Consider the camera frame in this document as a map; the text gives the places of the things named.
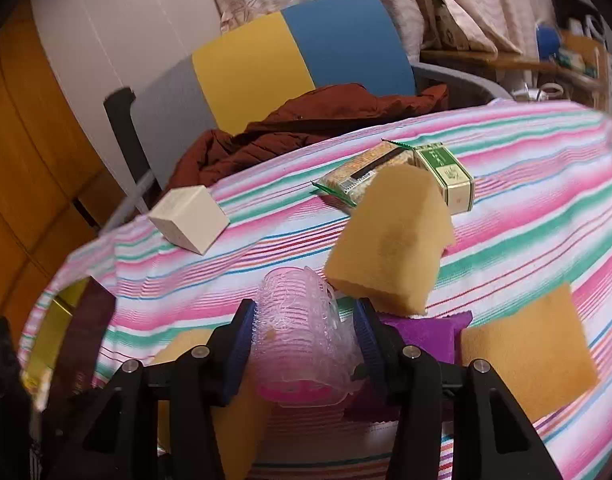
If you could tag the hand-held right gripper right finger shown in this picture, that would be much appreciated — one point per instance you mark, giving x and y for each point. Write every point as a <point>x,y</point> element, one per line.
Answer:
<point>368,350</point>

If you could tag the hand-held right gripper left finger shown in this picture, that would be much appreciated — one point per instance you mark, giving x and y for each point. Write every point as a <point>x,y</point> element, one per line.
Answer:
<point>241,355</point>

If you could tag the pink hair roller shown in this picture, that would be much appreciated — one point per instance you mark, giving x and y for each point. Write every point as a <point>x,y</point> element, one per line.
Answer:
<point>301,340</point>

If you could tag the gold tin box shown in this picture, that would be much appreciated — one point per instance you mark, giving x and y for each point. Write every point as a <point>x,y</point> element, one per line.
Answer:
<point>83,330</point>

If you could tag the cracker packet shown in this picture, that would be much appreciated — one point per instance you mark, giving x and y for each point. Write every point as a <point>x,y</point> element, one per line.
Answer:
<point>356,170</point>

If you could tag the green tea box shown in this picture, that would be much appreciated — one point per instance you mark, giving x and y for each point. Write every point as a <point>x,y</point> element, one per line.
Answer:
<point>445,175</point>

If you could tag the purple cloth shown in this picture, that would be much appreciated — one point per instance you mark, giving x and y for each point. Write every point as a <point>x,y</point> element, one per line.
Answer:
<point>425,335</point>

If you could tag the house-shaped yellow sponge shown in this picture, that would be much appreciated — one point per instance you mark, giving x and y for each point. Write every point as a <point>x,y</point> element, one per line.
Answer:
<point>390,250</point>

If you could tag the cream carton box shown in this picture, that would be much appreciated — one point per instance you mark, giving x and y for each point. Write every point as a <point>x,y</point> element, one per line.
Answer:
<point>186,220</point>

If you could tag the wooden wardrobe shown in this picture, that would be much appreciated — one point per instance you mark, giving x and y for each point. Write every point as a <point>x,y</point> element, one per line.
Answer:
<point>26,160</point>

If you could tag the brown padded jacket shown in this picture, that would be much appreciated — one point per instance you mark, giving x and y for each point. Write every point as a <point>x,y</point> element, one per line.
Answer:
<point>286,130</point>

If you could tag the black rolled mat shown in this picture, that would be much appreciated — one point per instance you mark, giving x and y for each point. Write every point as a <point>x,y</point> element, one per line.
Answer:
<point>121,120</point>

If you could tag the grey yellow blue chair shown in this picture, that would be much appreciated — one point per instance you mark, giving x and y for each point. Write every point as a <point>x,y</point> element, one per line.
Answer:
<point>246,70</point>

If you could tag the wooden desk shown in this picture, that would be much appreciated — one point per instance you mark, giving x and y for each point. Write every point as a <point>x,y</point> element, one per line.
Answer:
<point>465,57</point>

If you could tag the printed cardboard box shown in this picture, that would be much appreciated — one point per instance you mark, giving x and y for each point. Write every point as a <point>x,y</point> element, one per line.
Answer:
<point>450,27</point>

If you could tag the blue round object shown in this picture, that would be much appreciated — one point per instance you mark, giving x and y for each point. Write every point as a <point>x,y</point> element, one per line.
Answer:
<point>548,40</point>

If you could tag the wooden cabinet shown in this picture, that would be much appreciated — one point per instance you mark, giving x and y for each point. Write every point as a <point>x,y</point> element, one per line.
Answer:
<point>585,60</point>

